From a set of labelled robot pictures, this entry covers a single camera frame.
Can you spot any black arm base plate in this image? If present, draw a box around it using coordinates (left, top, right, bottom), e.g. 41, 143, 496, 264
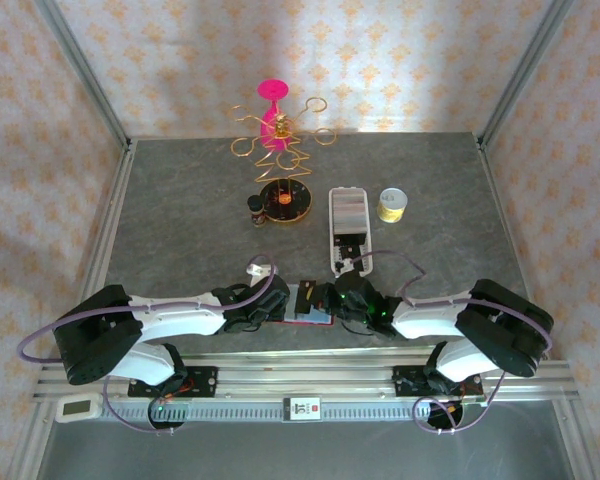
127, 366, 220, 400
392, 364, 484, 400

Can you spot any grey slotted cable duct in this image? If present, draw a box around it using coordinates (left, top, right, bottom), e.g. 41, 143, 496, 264
99, 399, 486, 424

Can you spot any aluminium frame post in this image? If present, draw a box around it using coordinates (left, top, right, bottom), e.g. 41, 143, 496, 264
32, 0, 134, 151
477, 0, 576, 151

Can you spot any red card holder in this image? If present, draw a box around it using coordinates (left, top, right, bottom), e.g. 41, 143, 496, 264
272, 282, 336, 327

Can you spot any yellow tin can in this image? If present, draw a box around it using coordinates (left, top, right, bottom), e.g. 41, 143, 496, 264
377, 187, 411, 225

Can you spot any grey metal sheet panel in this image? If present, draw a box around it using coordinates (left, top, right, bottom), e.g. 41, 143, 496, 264
32, 402, 589, 480

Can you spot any gold wire glass rack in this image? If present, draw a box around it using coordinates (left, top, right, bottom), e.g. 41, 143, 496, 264
229, 97, 337, 225

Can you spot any aluminium table side rail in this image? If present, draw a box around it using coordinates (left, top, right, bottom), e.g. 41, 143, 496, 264
477, 137, 551, 360
79, 139, 139, 311

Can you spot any small dark bottle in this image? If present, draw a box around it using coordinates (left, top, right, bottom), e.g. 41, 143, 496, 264
247, 194, 268, 230

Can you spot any pink wine glass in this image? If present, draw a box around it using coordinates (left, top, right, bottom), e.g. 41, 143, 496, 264
257, 78, 290, 153

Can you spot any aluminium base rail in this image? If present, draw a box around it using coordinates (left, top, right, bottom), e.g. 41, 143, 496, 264
32, 349, 580, 402

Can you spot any white label tag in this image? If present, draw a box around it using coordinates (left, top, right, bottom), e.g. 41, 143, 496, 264
283, 396, 323, 423

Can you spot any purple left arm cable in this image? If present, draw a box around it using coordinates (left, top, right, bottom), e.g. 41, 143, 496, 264
18, 252, 280, 437

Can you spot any white perforated plastic tray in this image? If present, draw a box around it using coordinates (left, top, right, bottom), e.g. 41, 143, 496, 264
328, 187, 376, 277

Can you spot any white digital thermometer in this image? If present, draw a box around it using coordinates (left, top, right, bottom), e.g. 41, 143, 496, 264
55, 393, 104, 424

